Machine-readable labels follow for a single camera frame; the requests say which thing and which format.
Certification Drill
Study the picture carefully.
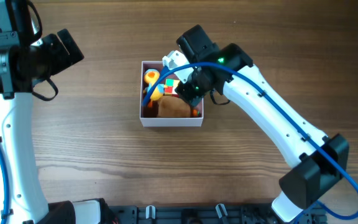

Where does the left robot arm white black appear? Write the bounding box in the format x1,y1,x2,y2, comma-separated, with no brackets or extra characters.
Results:
0,0,83,223

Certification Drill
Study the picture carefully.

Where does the multicoloured puzzle cube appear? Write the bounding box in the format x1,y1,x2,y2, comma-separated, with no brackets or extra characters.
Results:
164,78,180,96

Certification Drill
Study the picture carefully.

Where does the right blue cable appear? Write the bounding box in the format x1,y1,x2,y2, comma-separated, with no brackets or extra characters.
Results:
141,61,358,224

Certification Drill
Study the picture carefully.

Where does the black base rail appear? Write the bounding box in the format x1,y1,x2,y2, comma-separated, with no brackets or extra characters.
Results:
47,198,328,224

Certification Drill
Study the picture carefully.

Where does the yellow duck toy blue hat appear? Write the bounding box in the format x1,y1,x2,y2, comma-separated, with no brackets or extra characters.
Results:
143,69,167,108

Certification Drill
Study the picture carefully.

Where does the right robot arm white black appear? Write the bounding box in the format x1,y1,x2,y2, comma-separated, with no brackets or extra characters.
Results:
172,25,349,222

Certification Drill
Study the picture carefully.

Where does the white box with pink interior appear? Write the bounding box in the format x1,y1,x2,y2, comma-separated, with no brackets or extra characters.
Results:
139,61,204,128

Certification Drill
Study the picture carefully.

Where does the brown plush toy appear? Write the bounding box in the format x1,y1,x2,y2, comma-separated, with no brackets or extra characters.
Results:
157,96,201,118

